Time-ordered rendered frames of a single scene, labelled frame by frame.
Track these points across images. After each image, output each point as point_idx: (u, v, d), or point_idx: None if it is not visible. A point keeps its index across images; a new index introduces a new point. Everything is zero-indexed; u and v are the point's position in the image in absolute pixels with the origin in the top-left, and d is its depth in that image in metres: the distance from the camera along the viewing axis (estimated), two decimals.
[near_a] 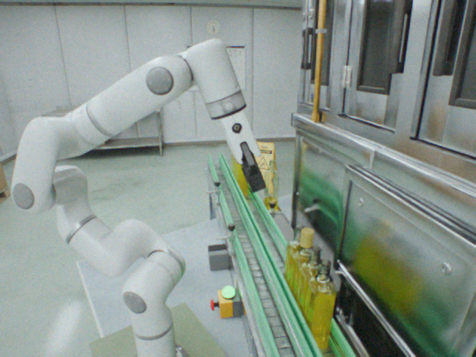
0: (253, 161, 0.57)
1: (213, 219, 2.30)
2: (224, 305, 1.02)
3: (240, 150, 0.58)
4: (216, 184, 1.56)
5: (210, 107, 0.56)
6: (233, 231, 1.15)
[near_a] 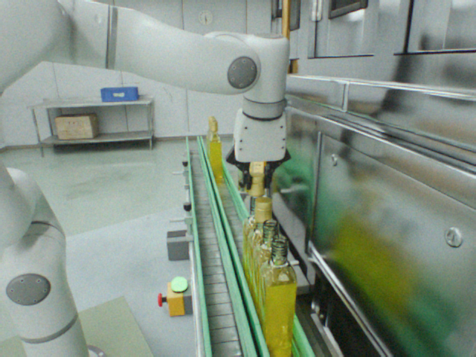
0: (288, 152, 0.63)
1: None
2: (173, 300, 0.82)
3: (285, 145, 0.60)
4: (183, 163, 1.36)
5: (279, 105, 0.53)
6: (190, 212, 0.96)
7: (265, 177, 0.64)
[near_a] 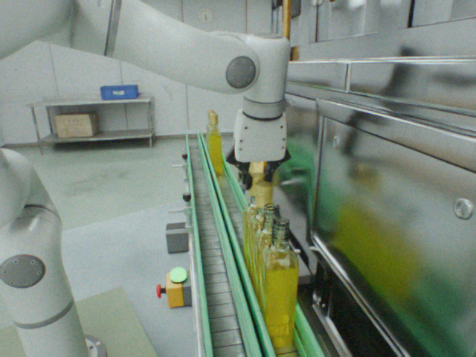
0: (288, 152, 0.63)
1: None
2: (172, 291, 0.81)
3: (285, 144, 0.60)
4: (183, 156, 1.35)
5: (279, 105, 0.53)
6: (189, 202, 0.95)
7: (265, 177, 0.64)
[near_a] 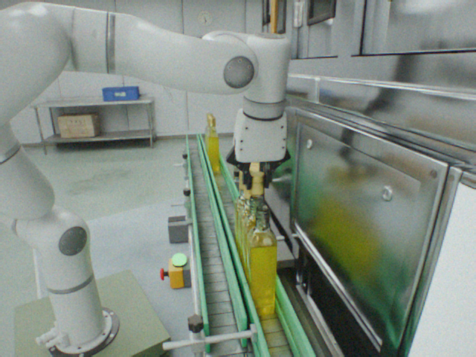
0: (288, 152, 0.64)
1: None
2: (174, 274, 0.93)
3: (285, 145, 0.60)
4: (183, 156, 1.47)
5: (280, 105, 0.53)
6: (189, 197, 1.07)
7: None
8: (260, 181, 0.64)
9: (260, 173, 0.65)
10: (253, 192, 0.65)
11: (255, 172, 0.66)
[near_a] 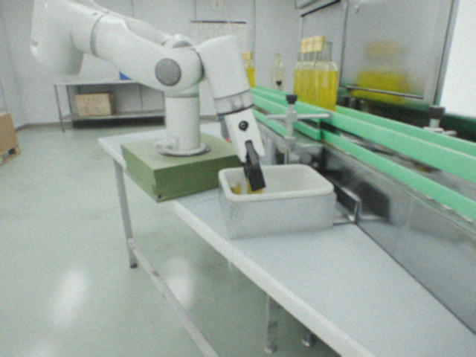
0: (257, 161, 0.57)
1: None
2: None
3: (245, 148, 0.58)
4: None
5: (219, 103, 0.57)
6: None
7: None
8: (323, 40, 0.87)
9: (322, 36, 0.88)
10: (317, 48, 0.88)
11: (318, 36, 0.88)
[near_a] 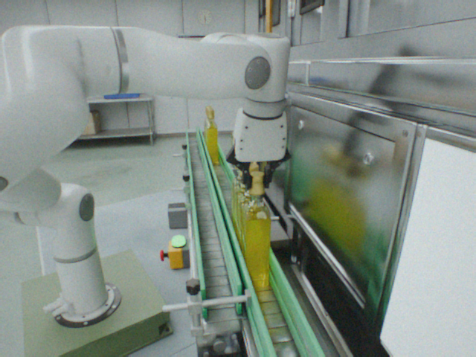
0: (288, 152, 0.64)
1: None
2: (173, 253, 0.97)
3: (285, 144, 0.61)
4: (182, 146, 1.52)
5: (280, 105, 0.53)
6: (188, 182, 1.11)
7: None
8: None
9: (254, 165, 0.70)
10: None
11: (250, 164, 0.71)
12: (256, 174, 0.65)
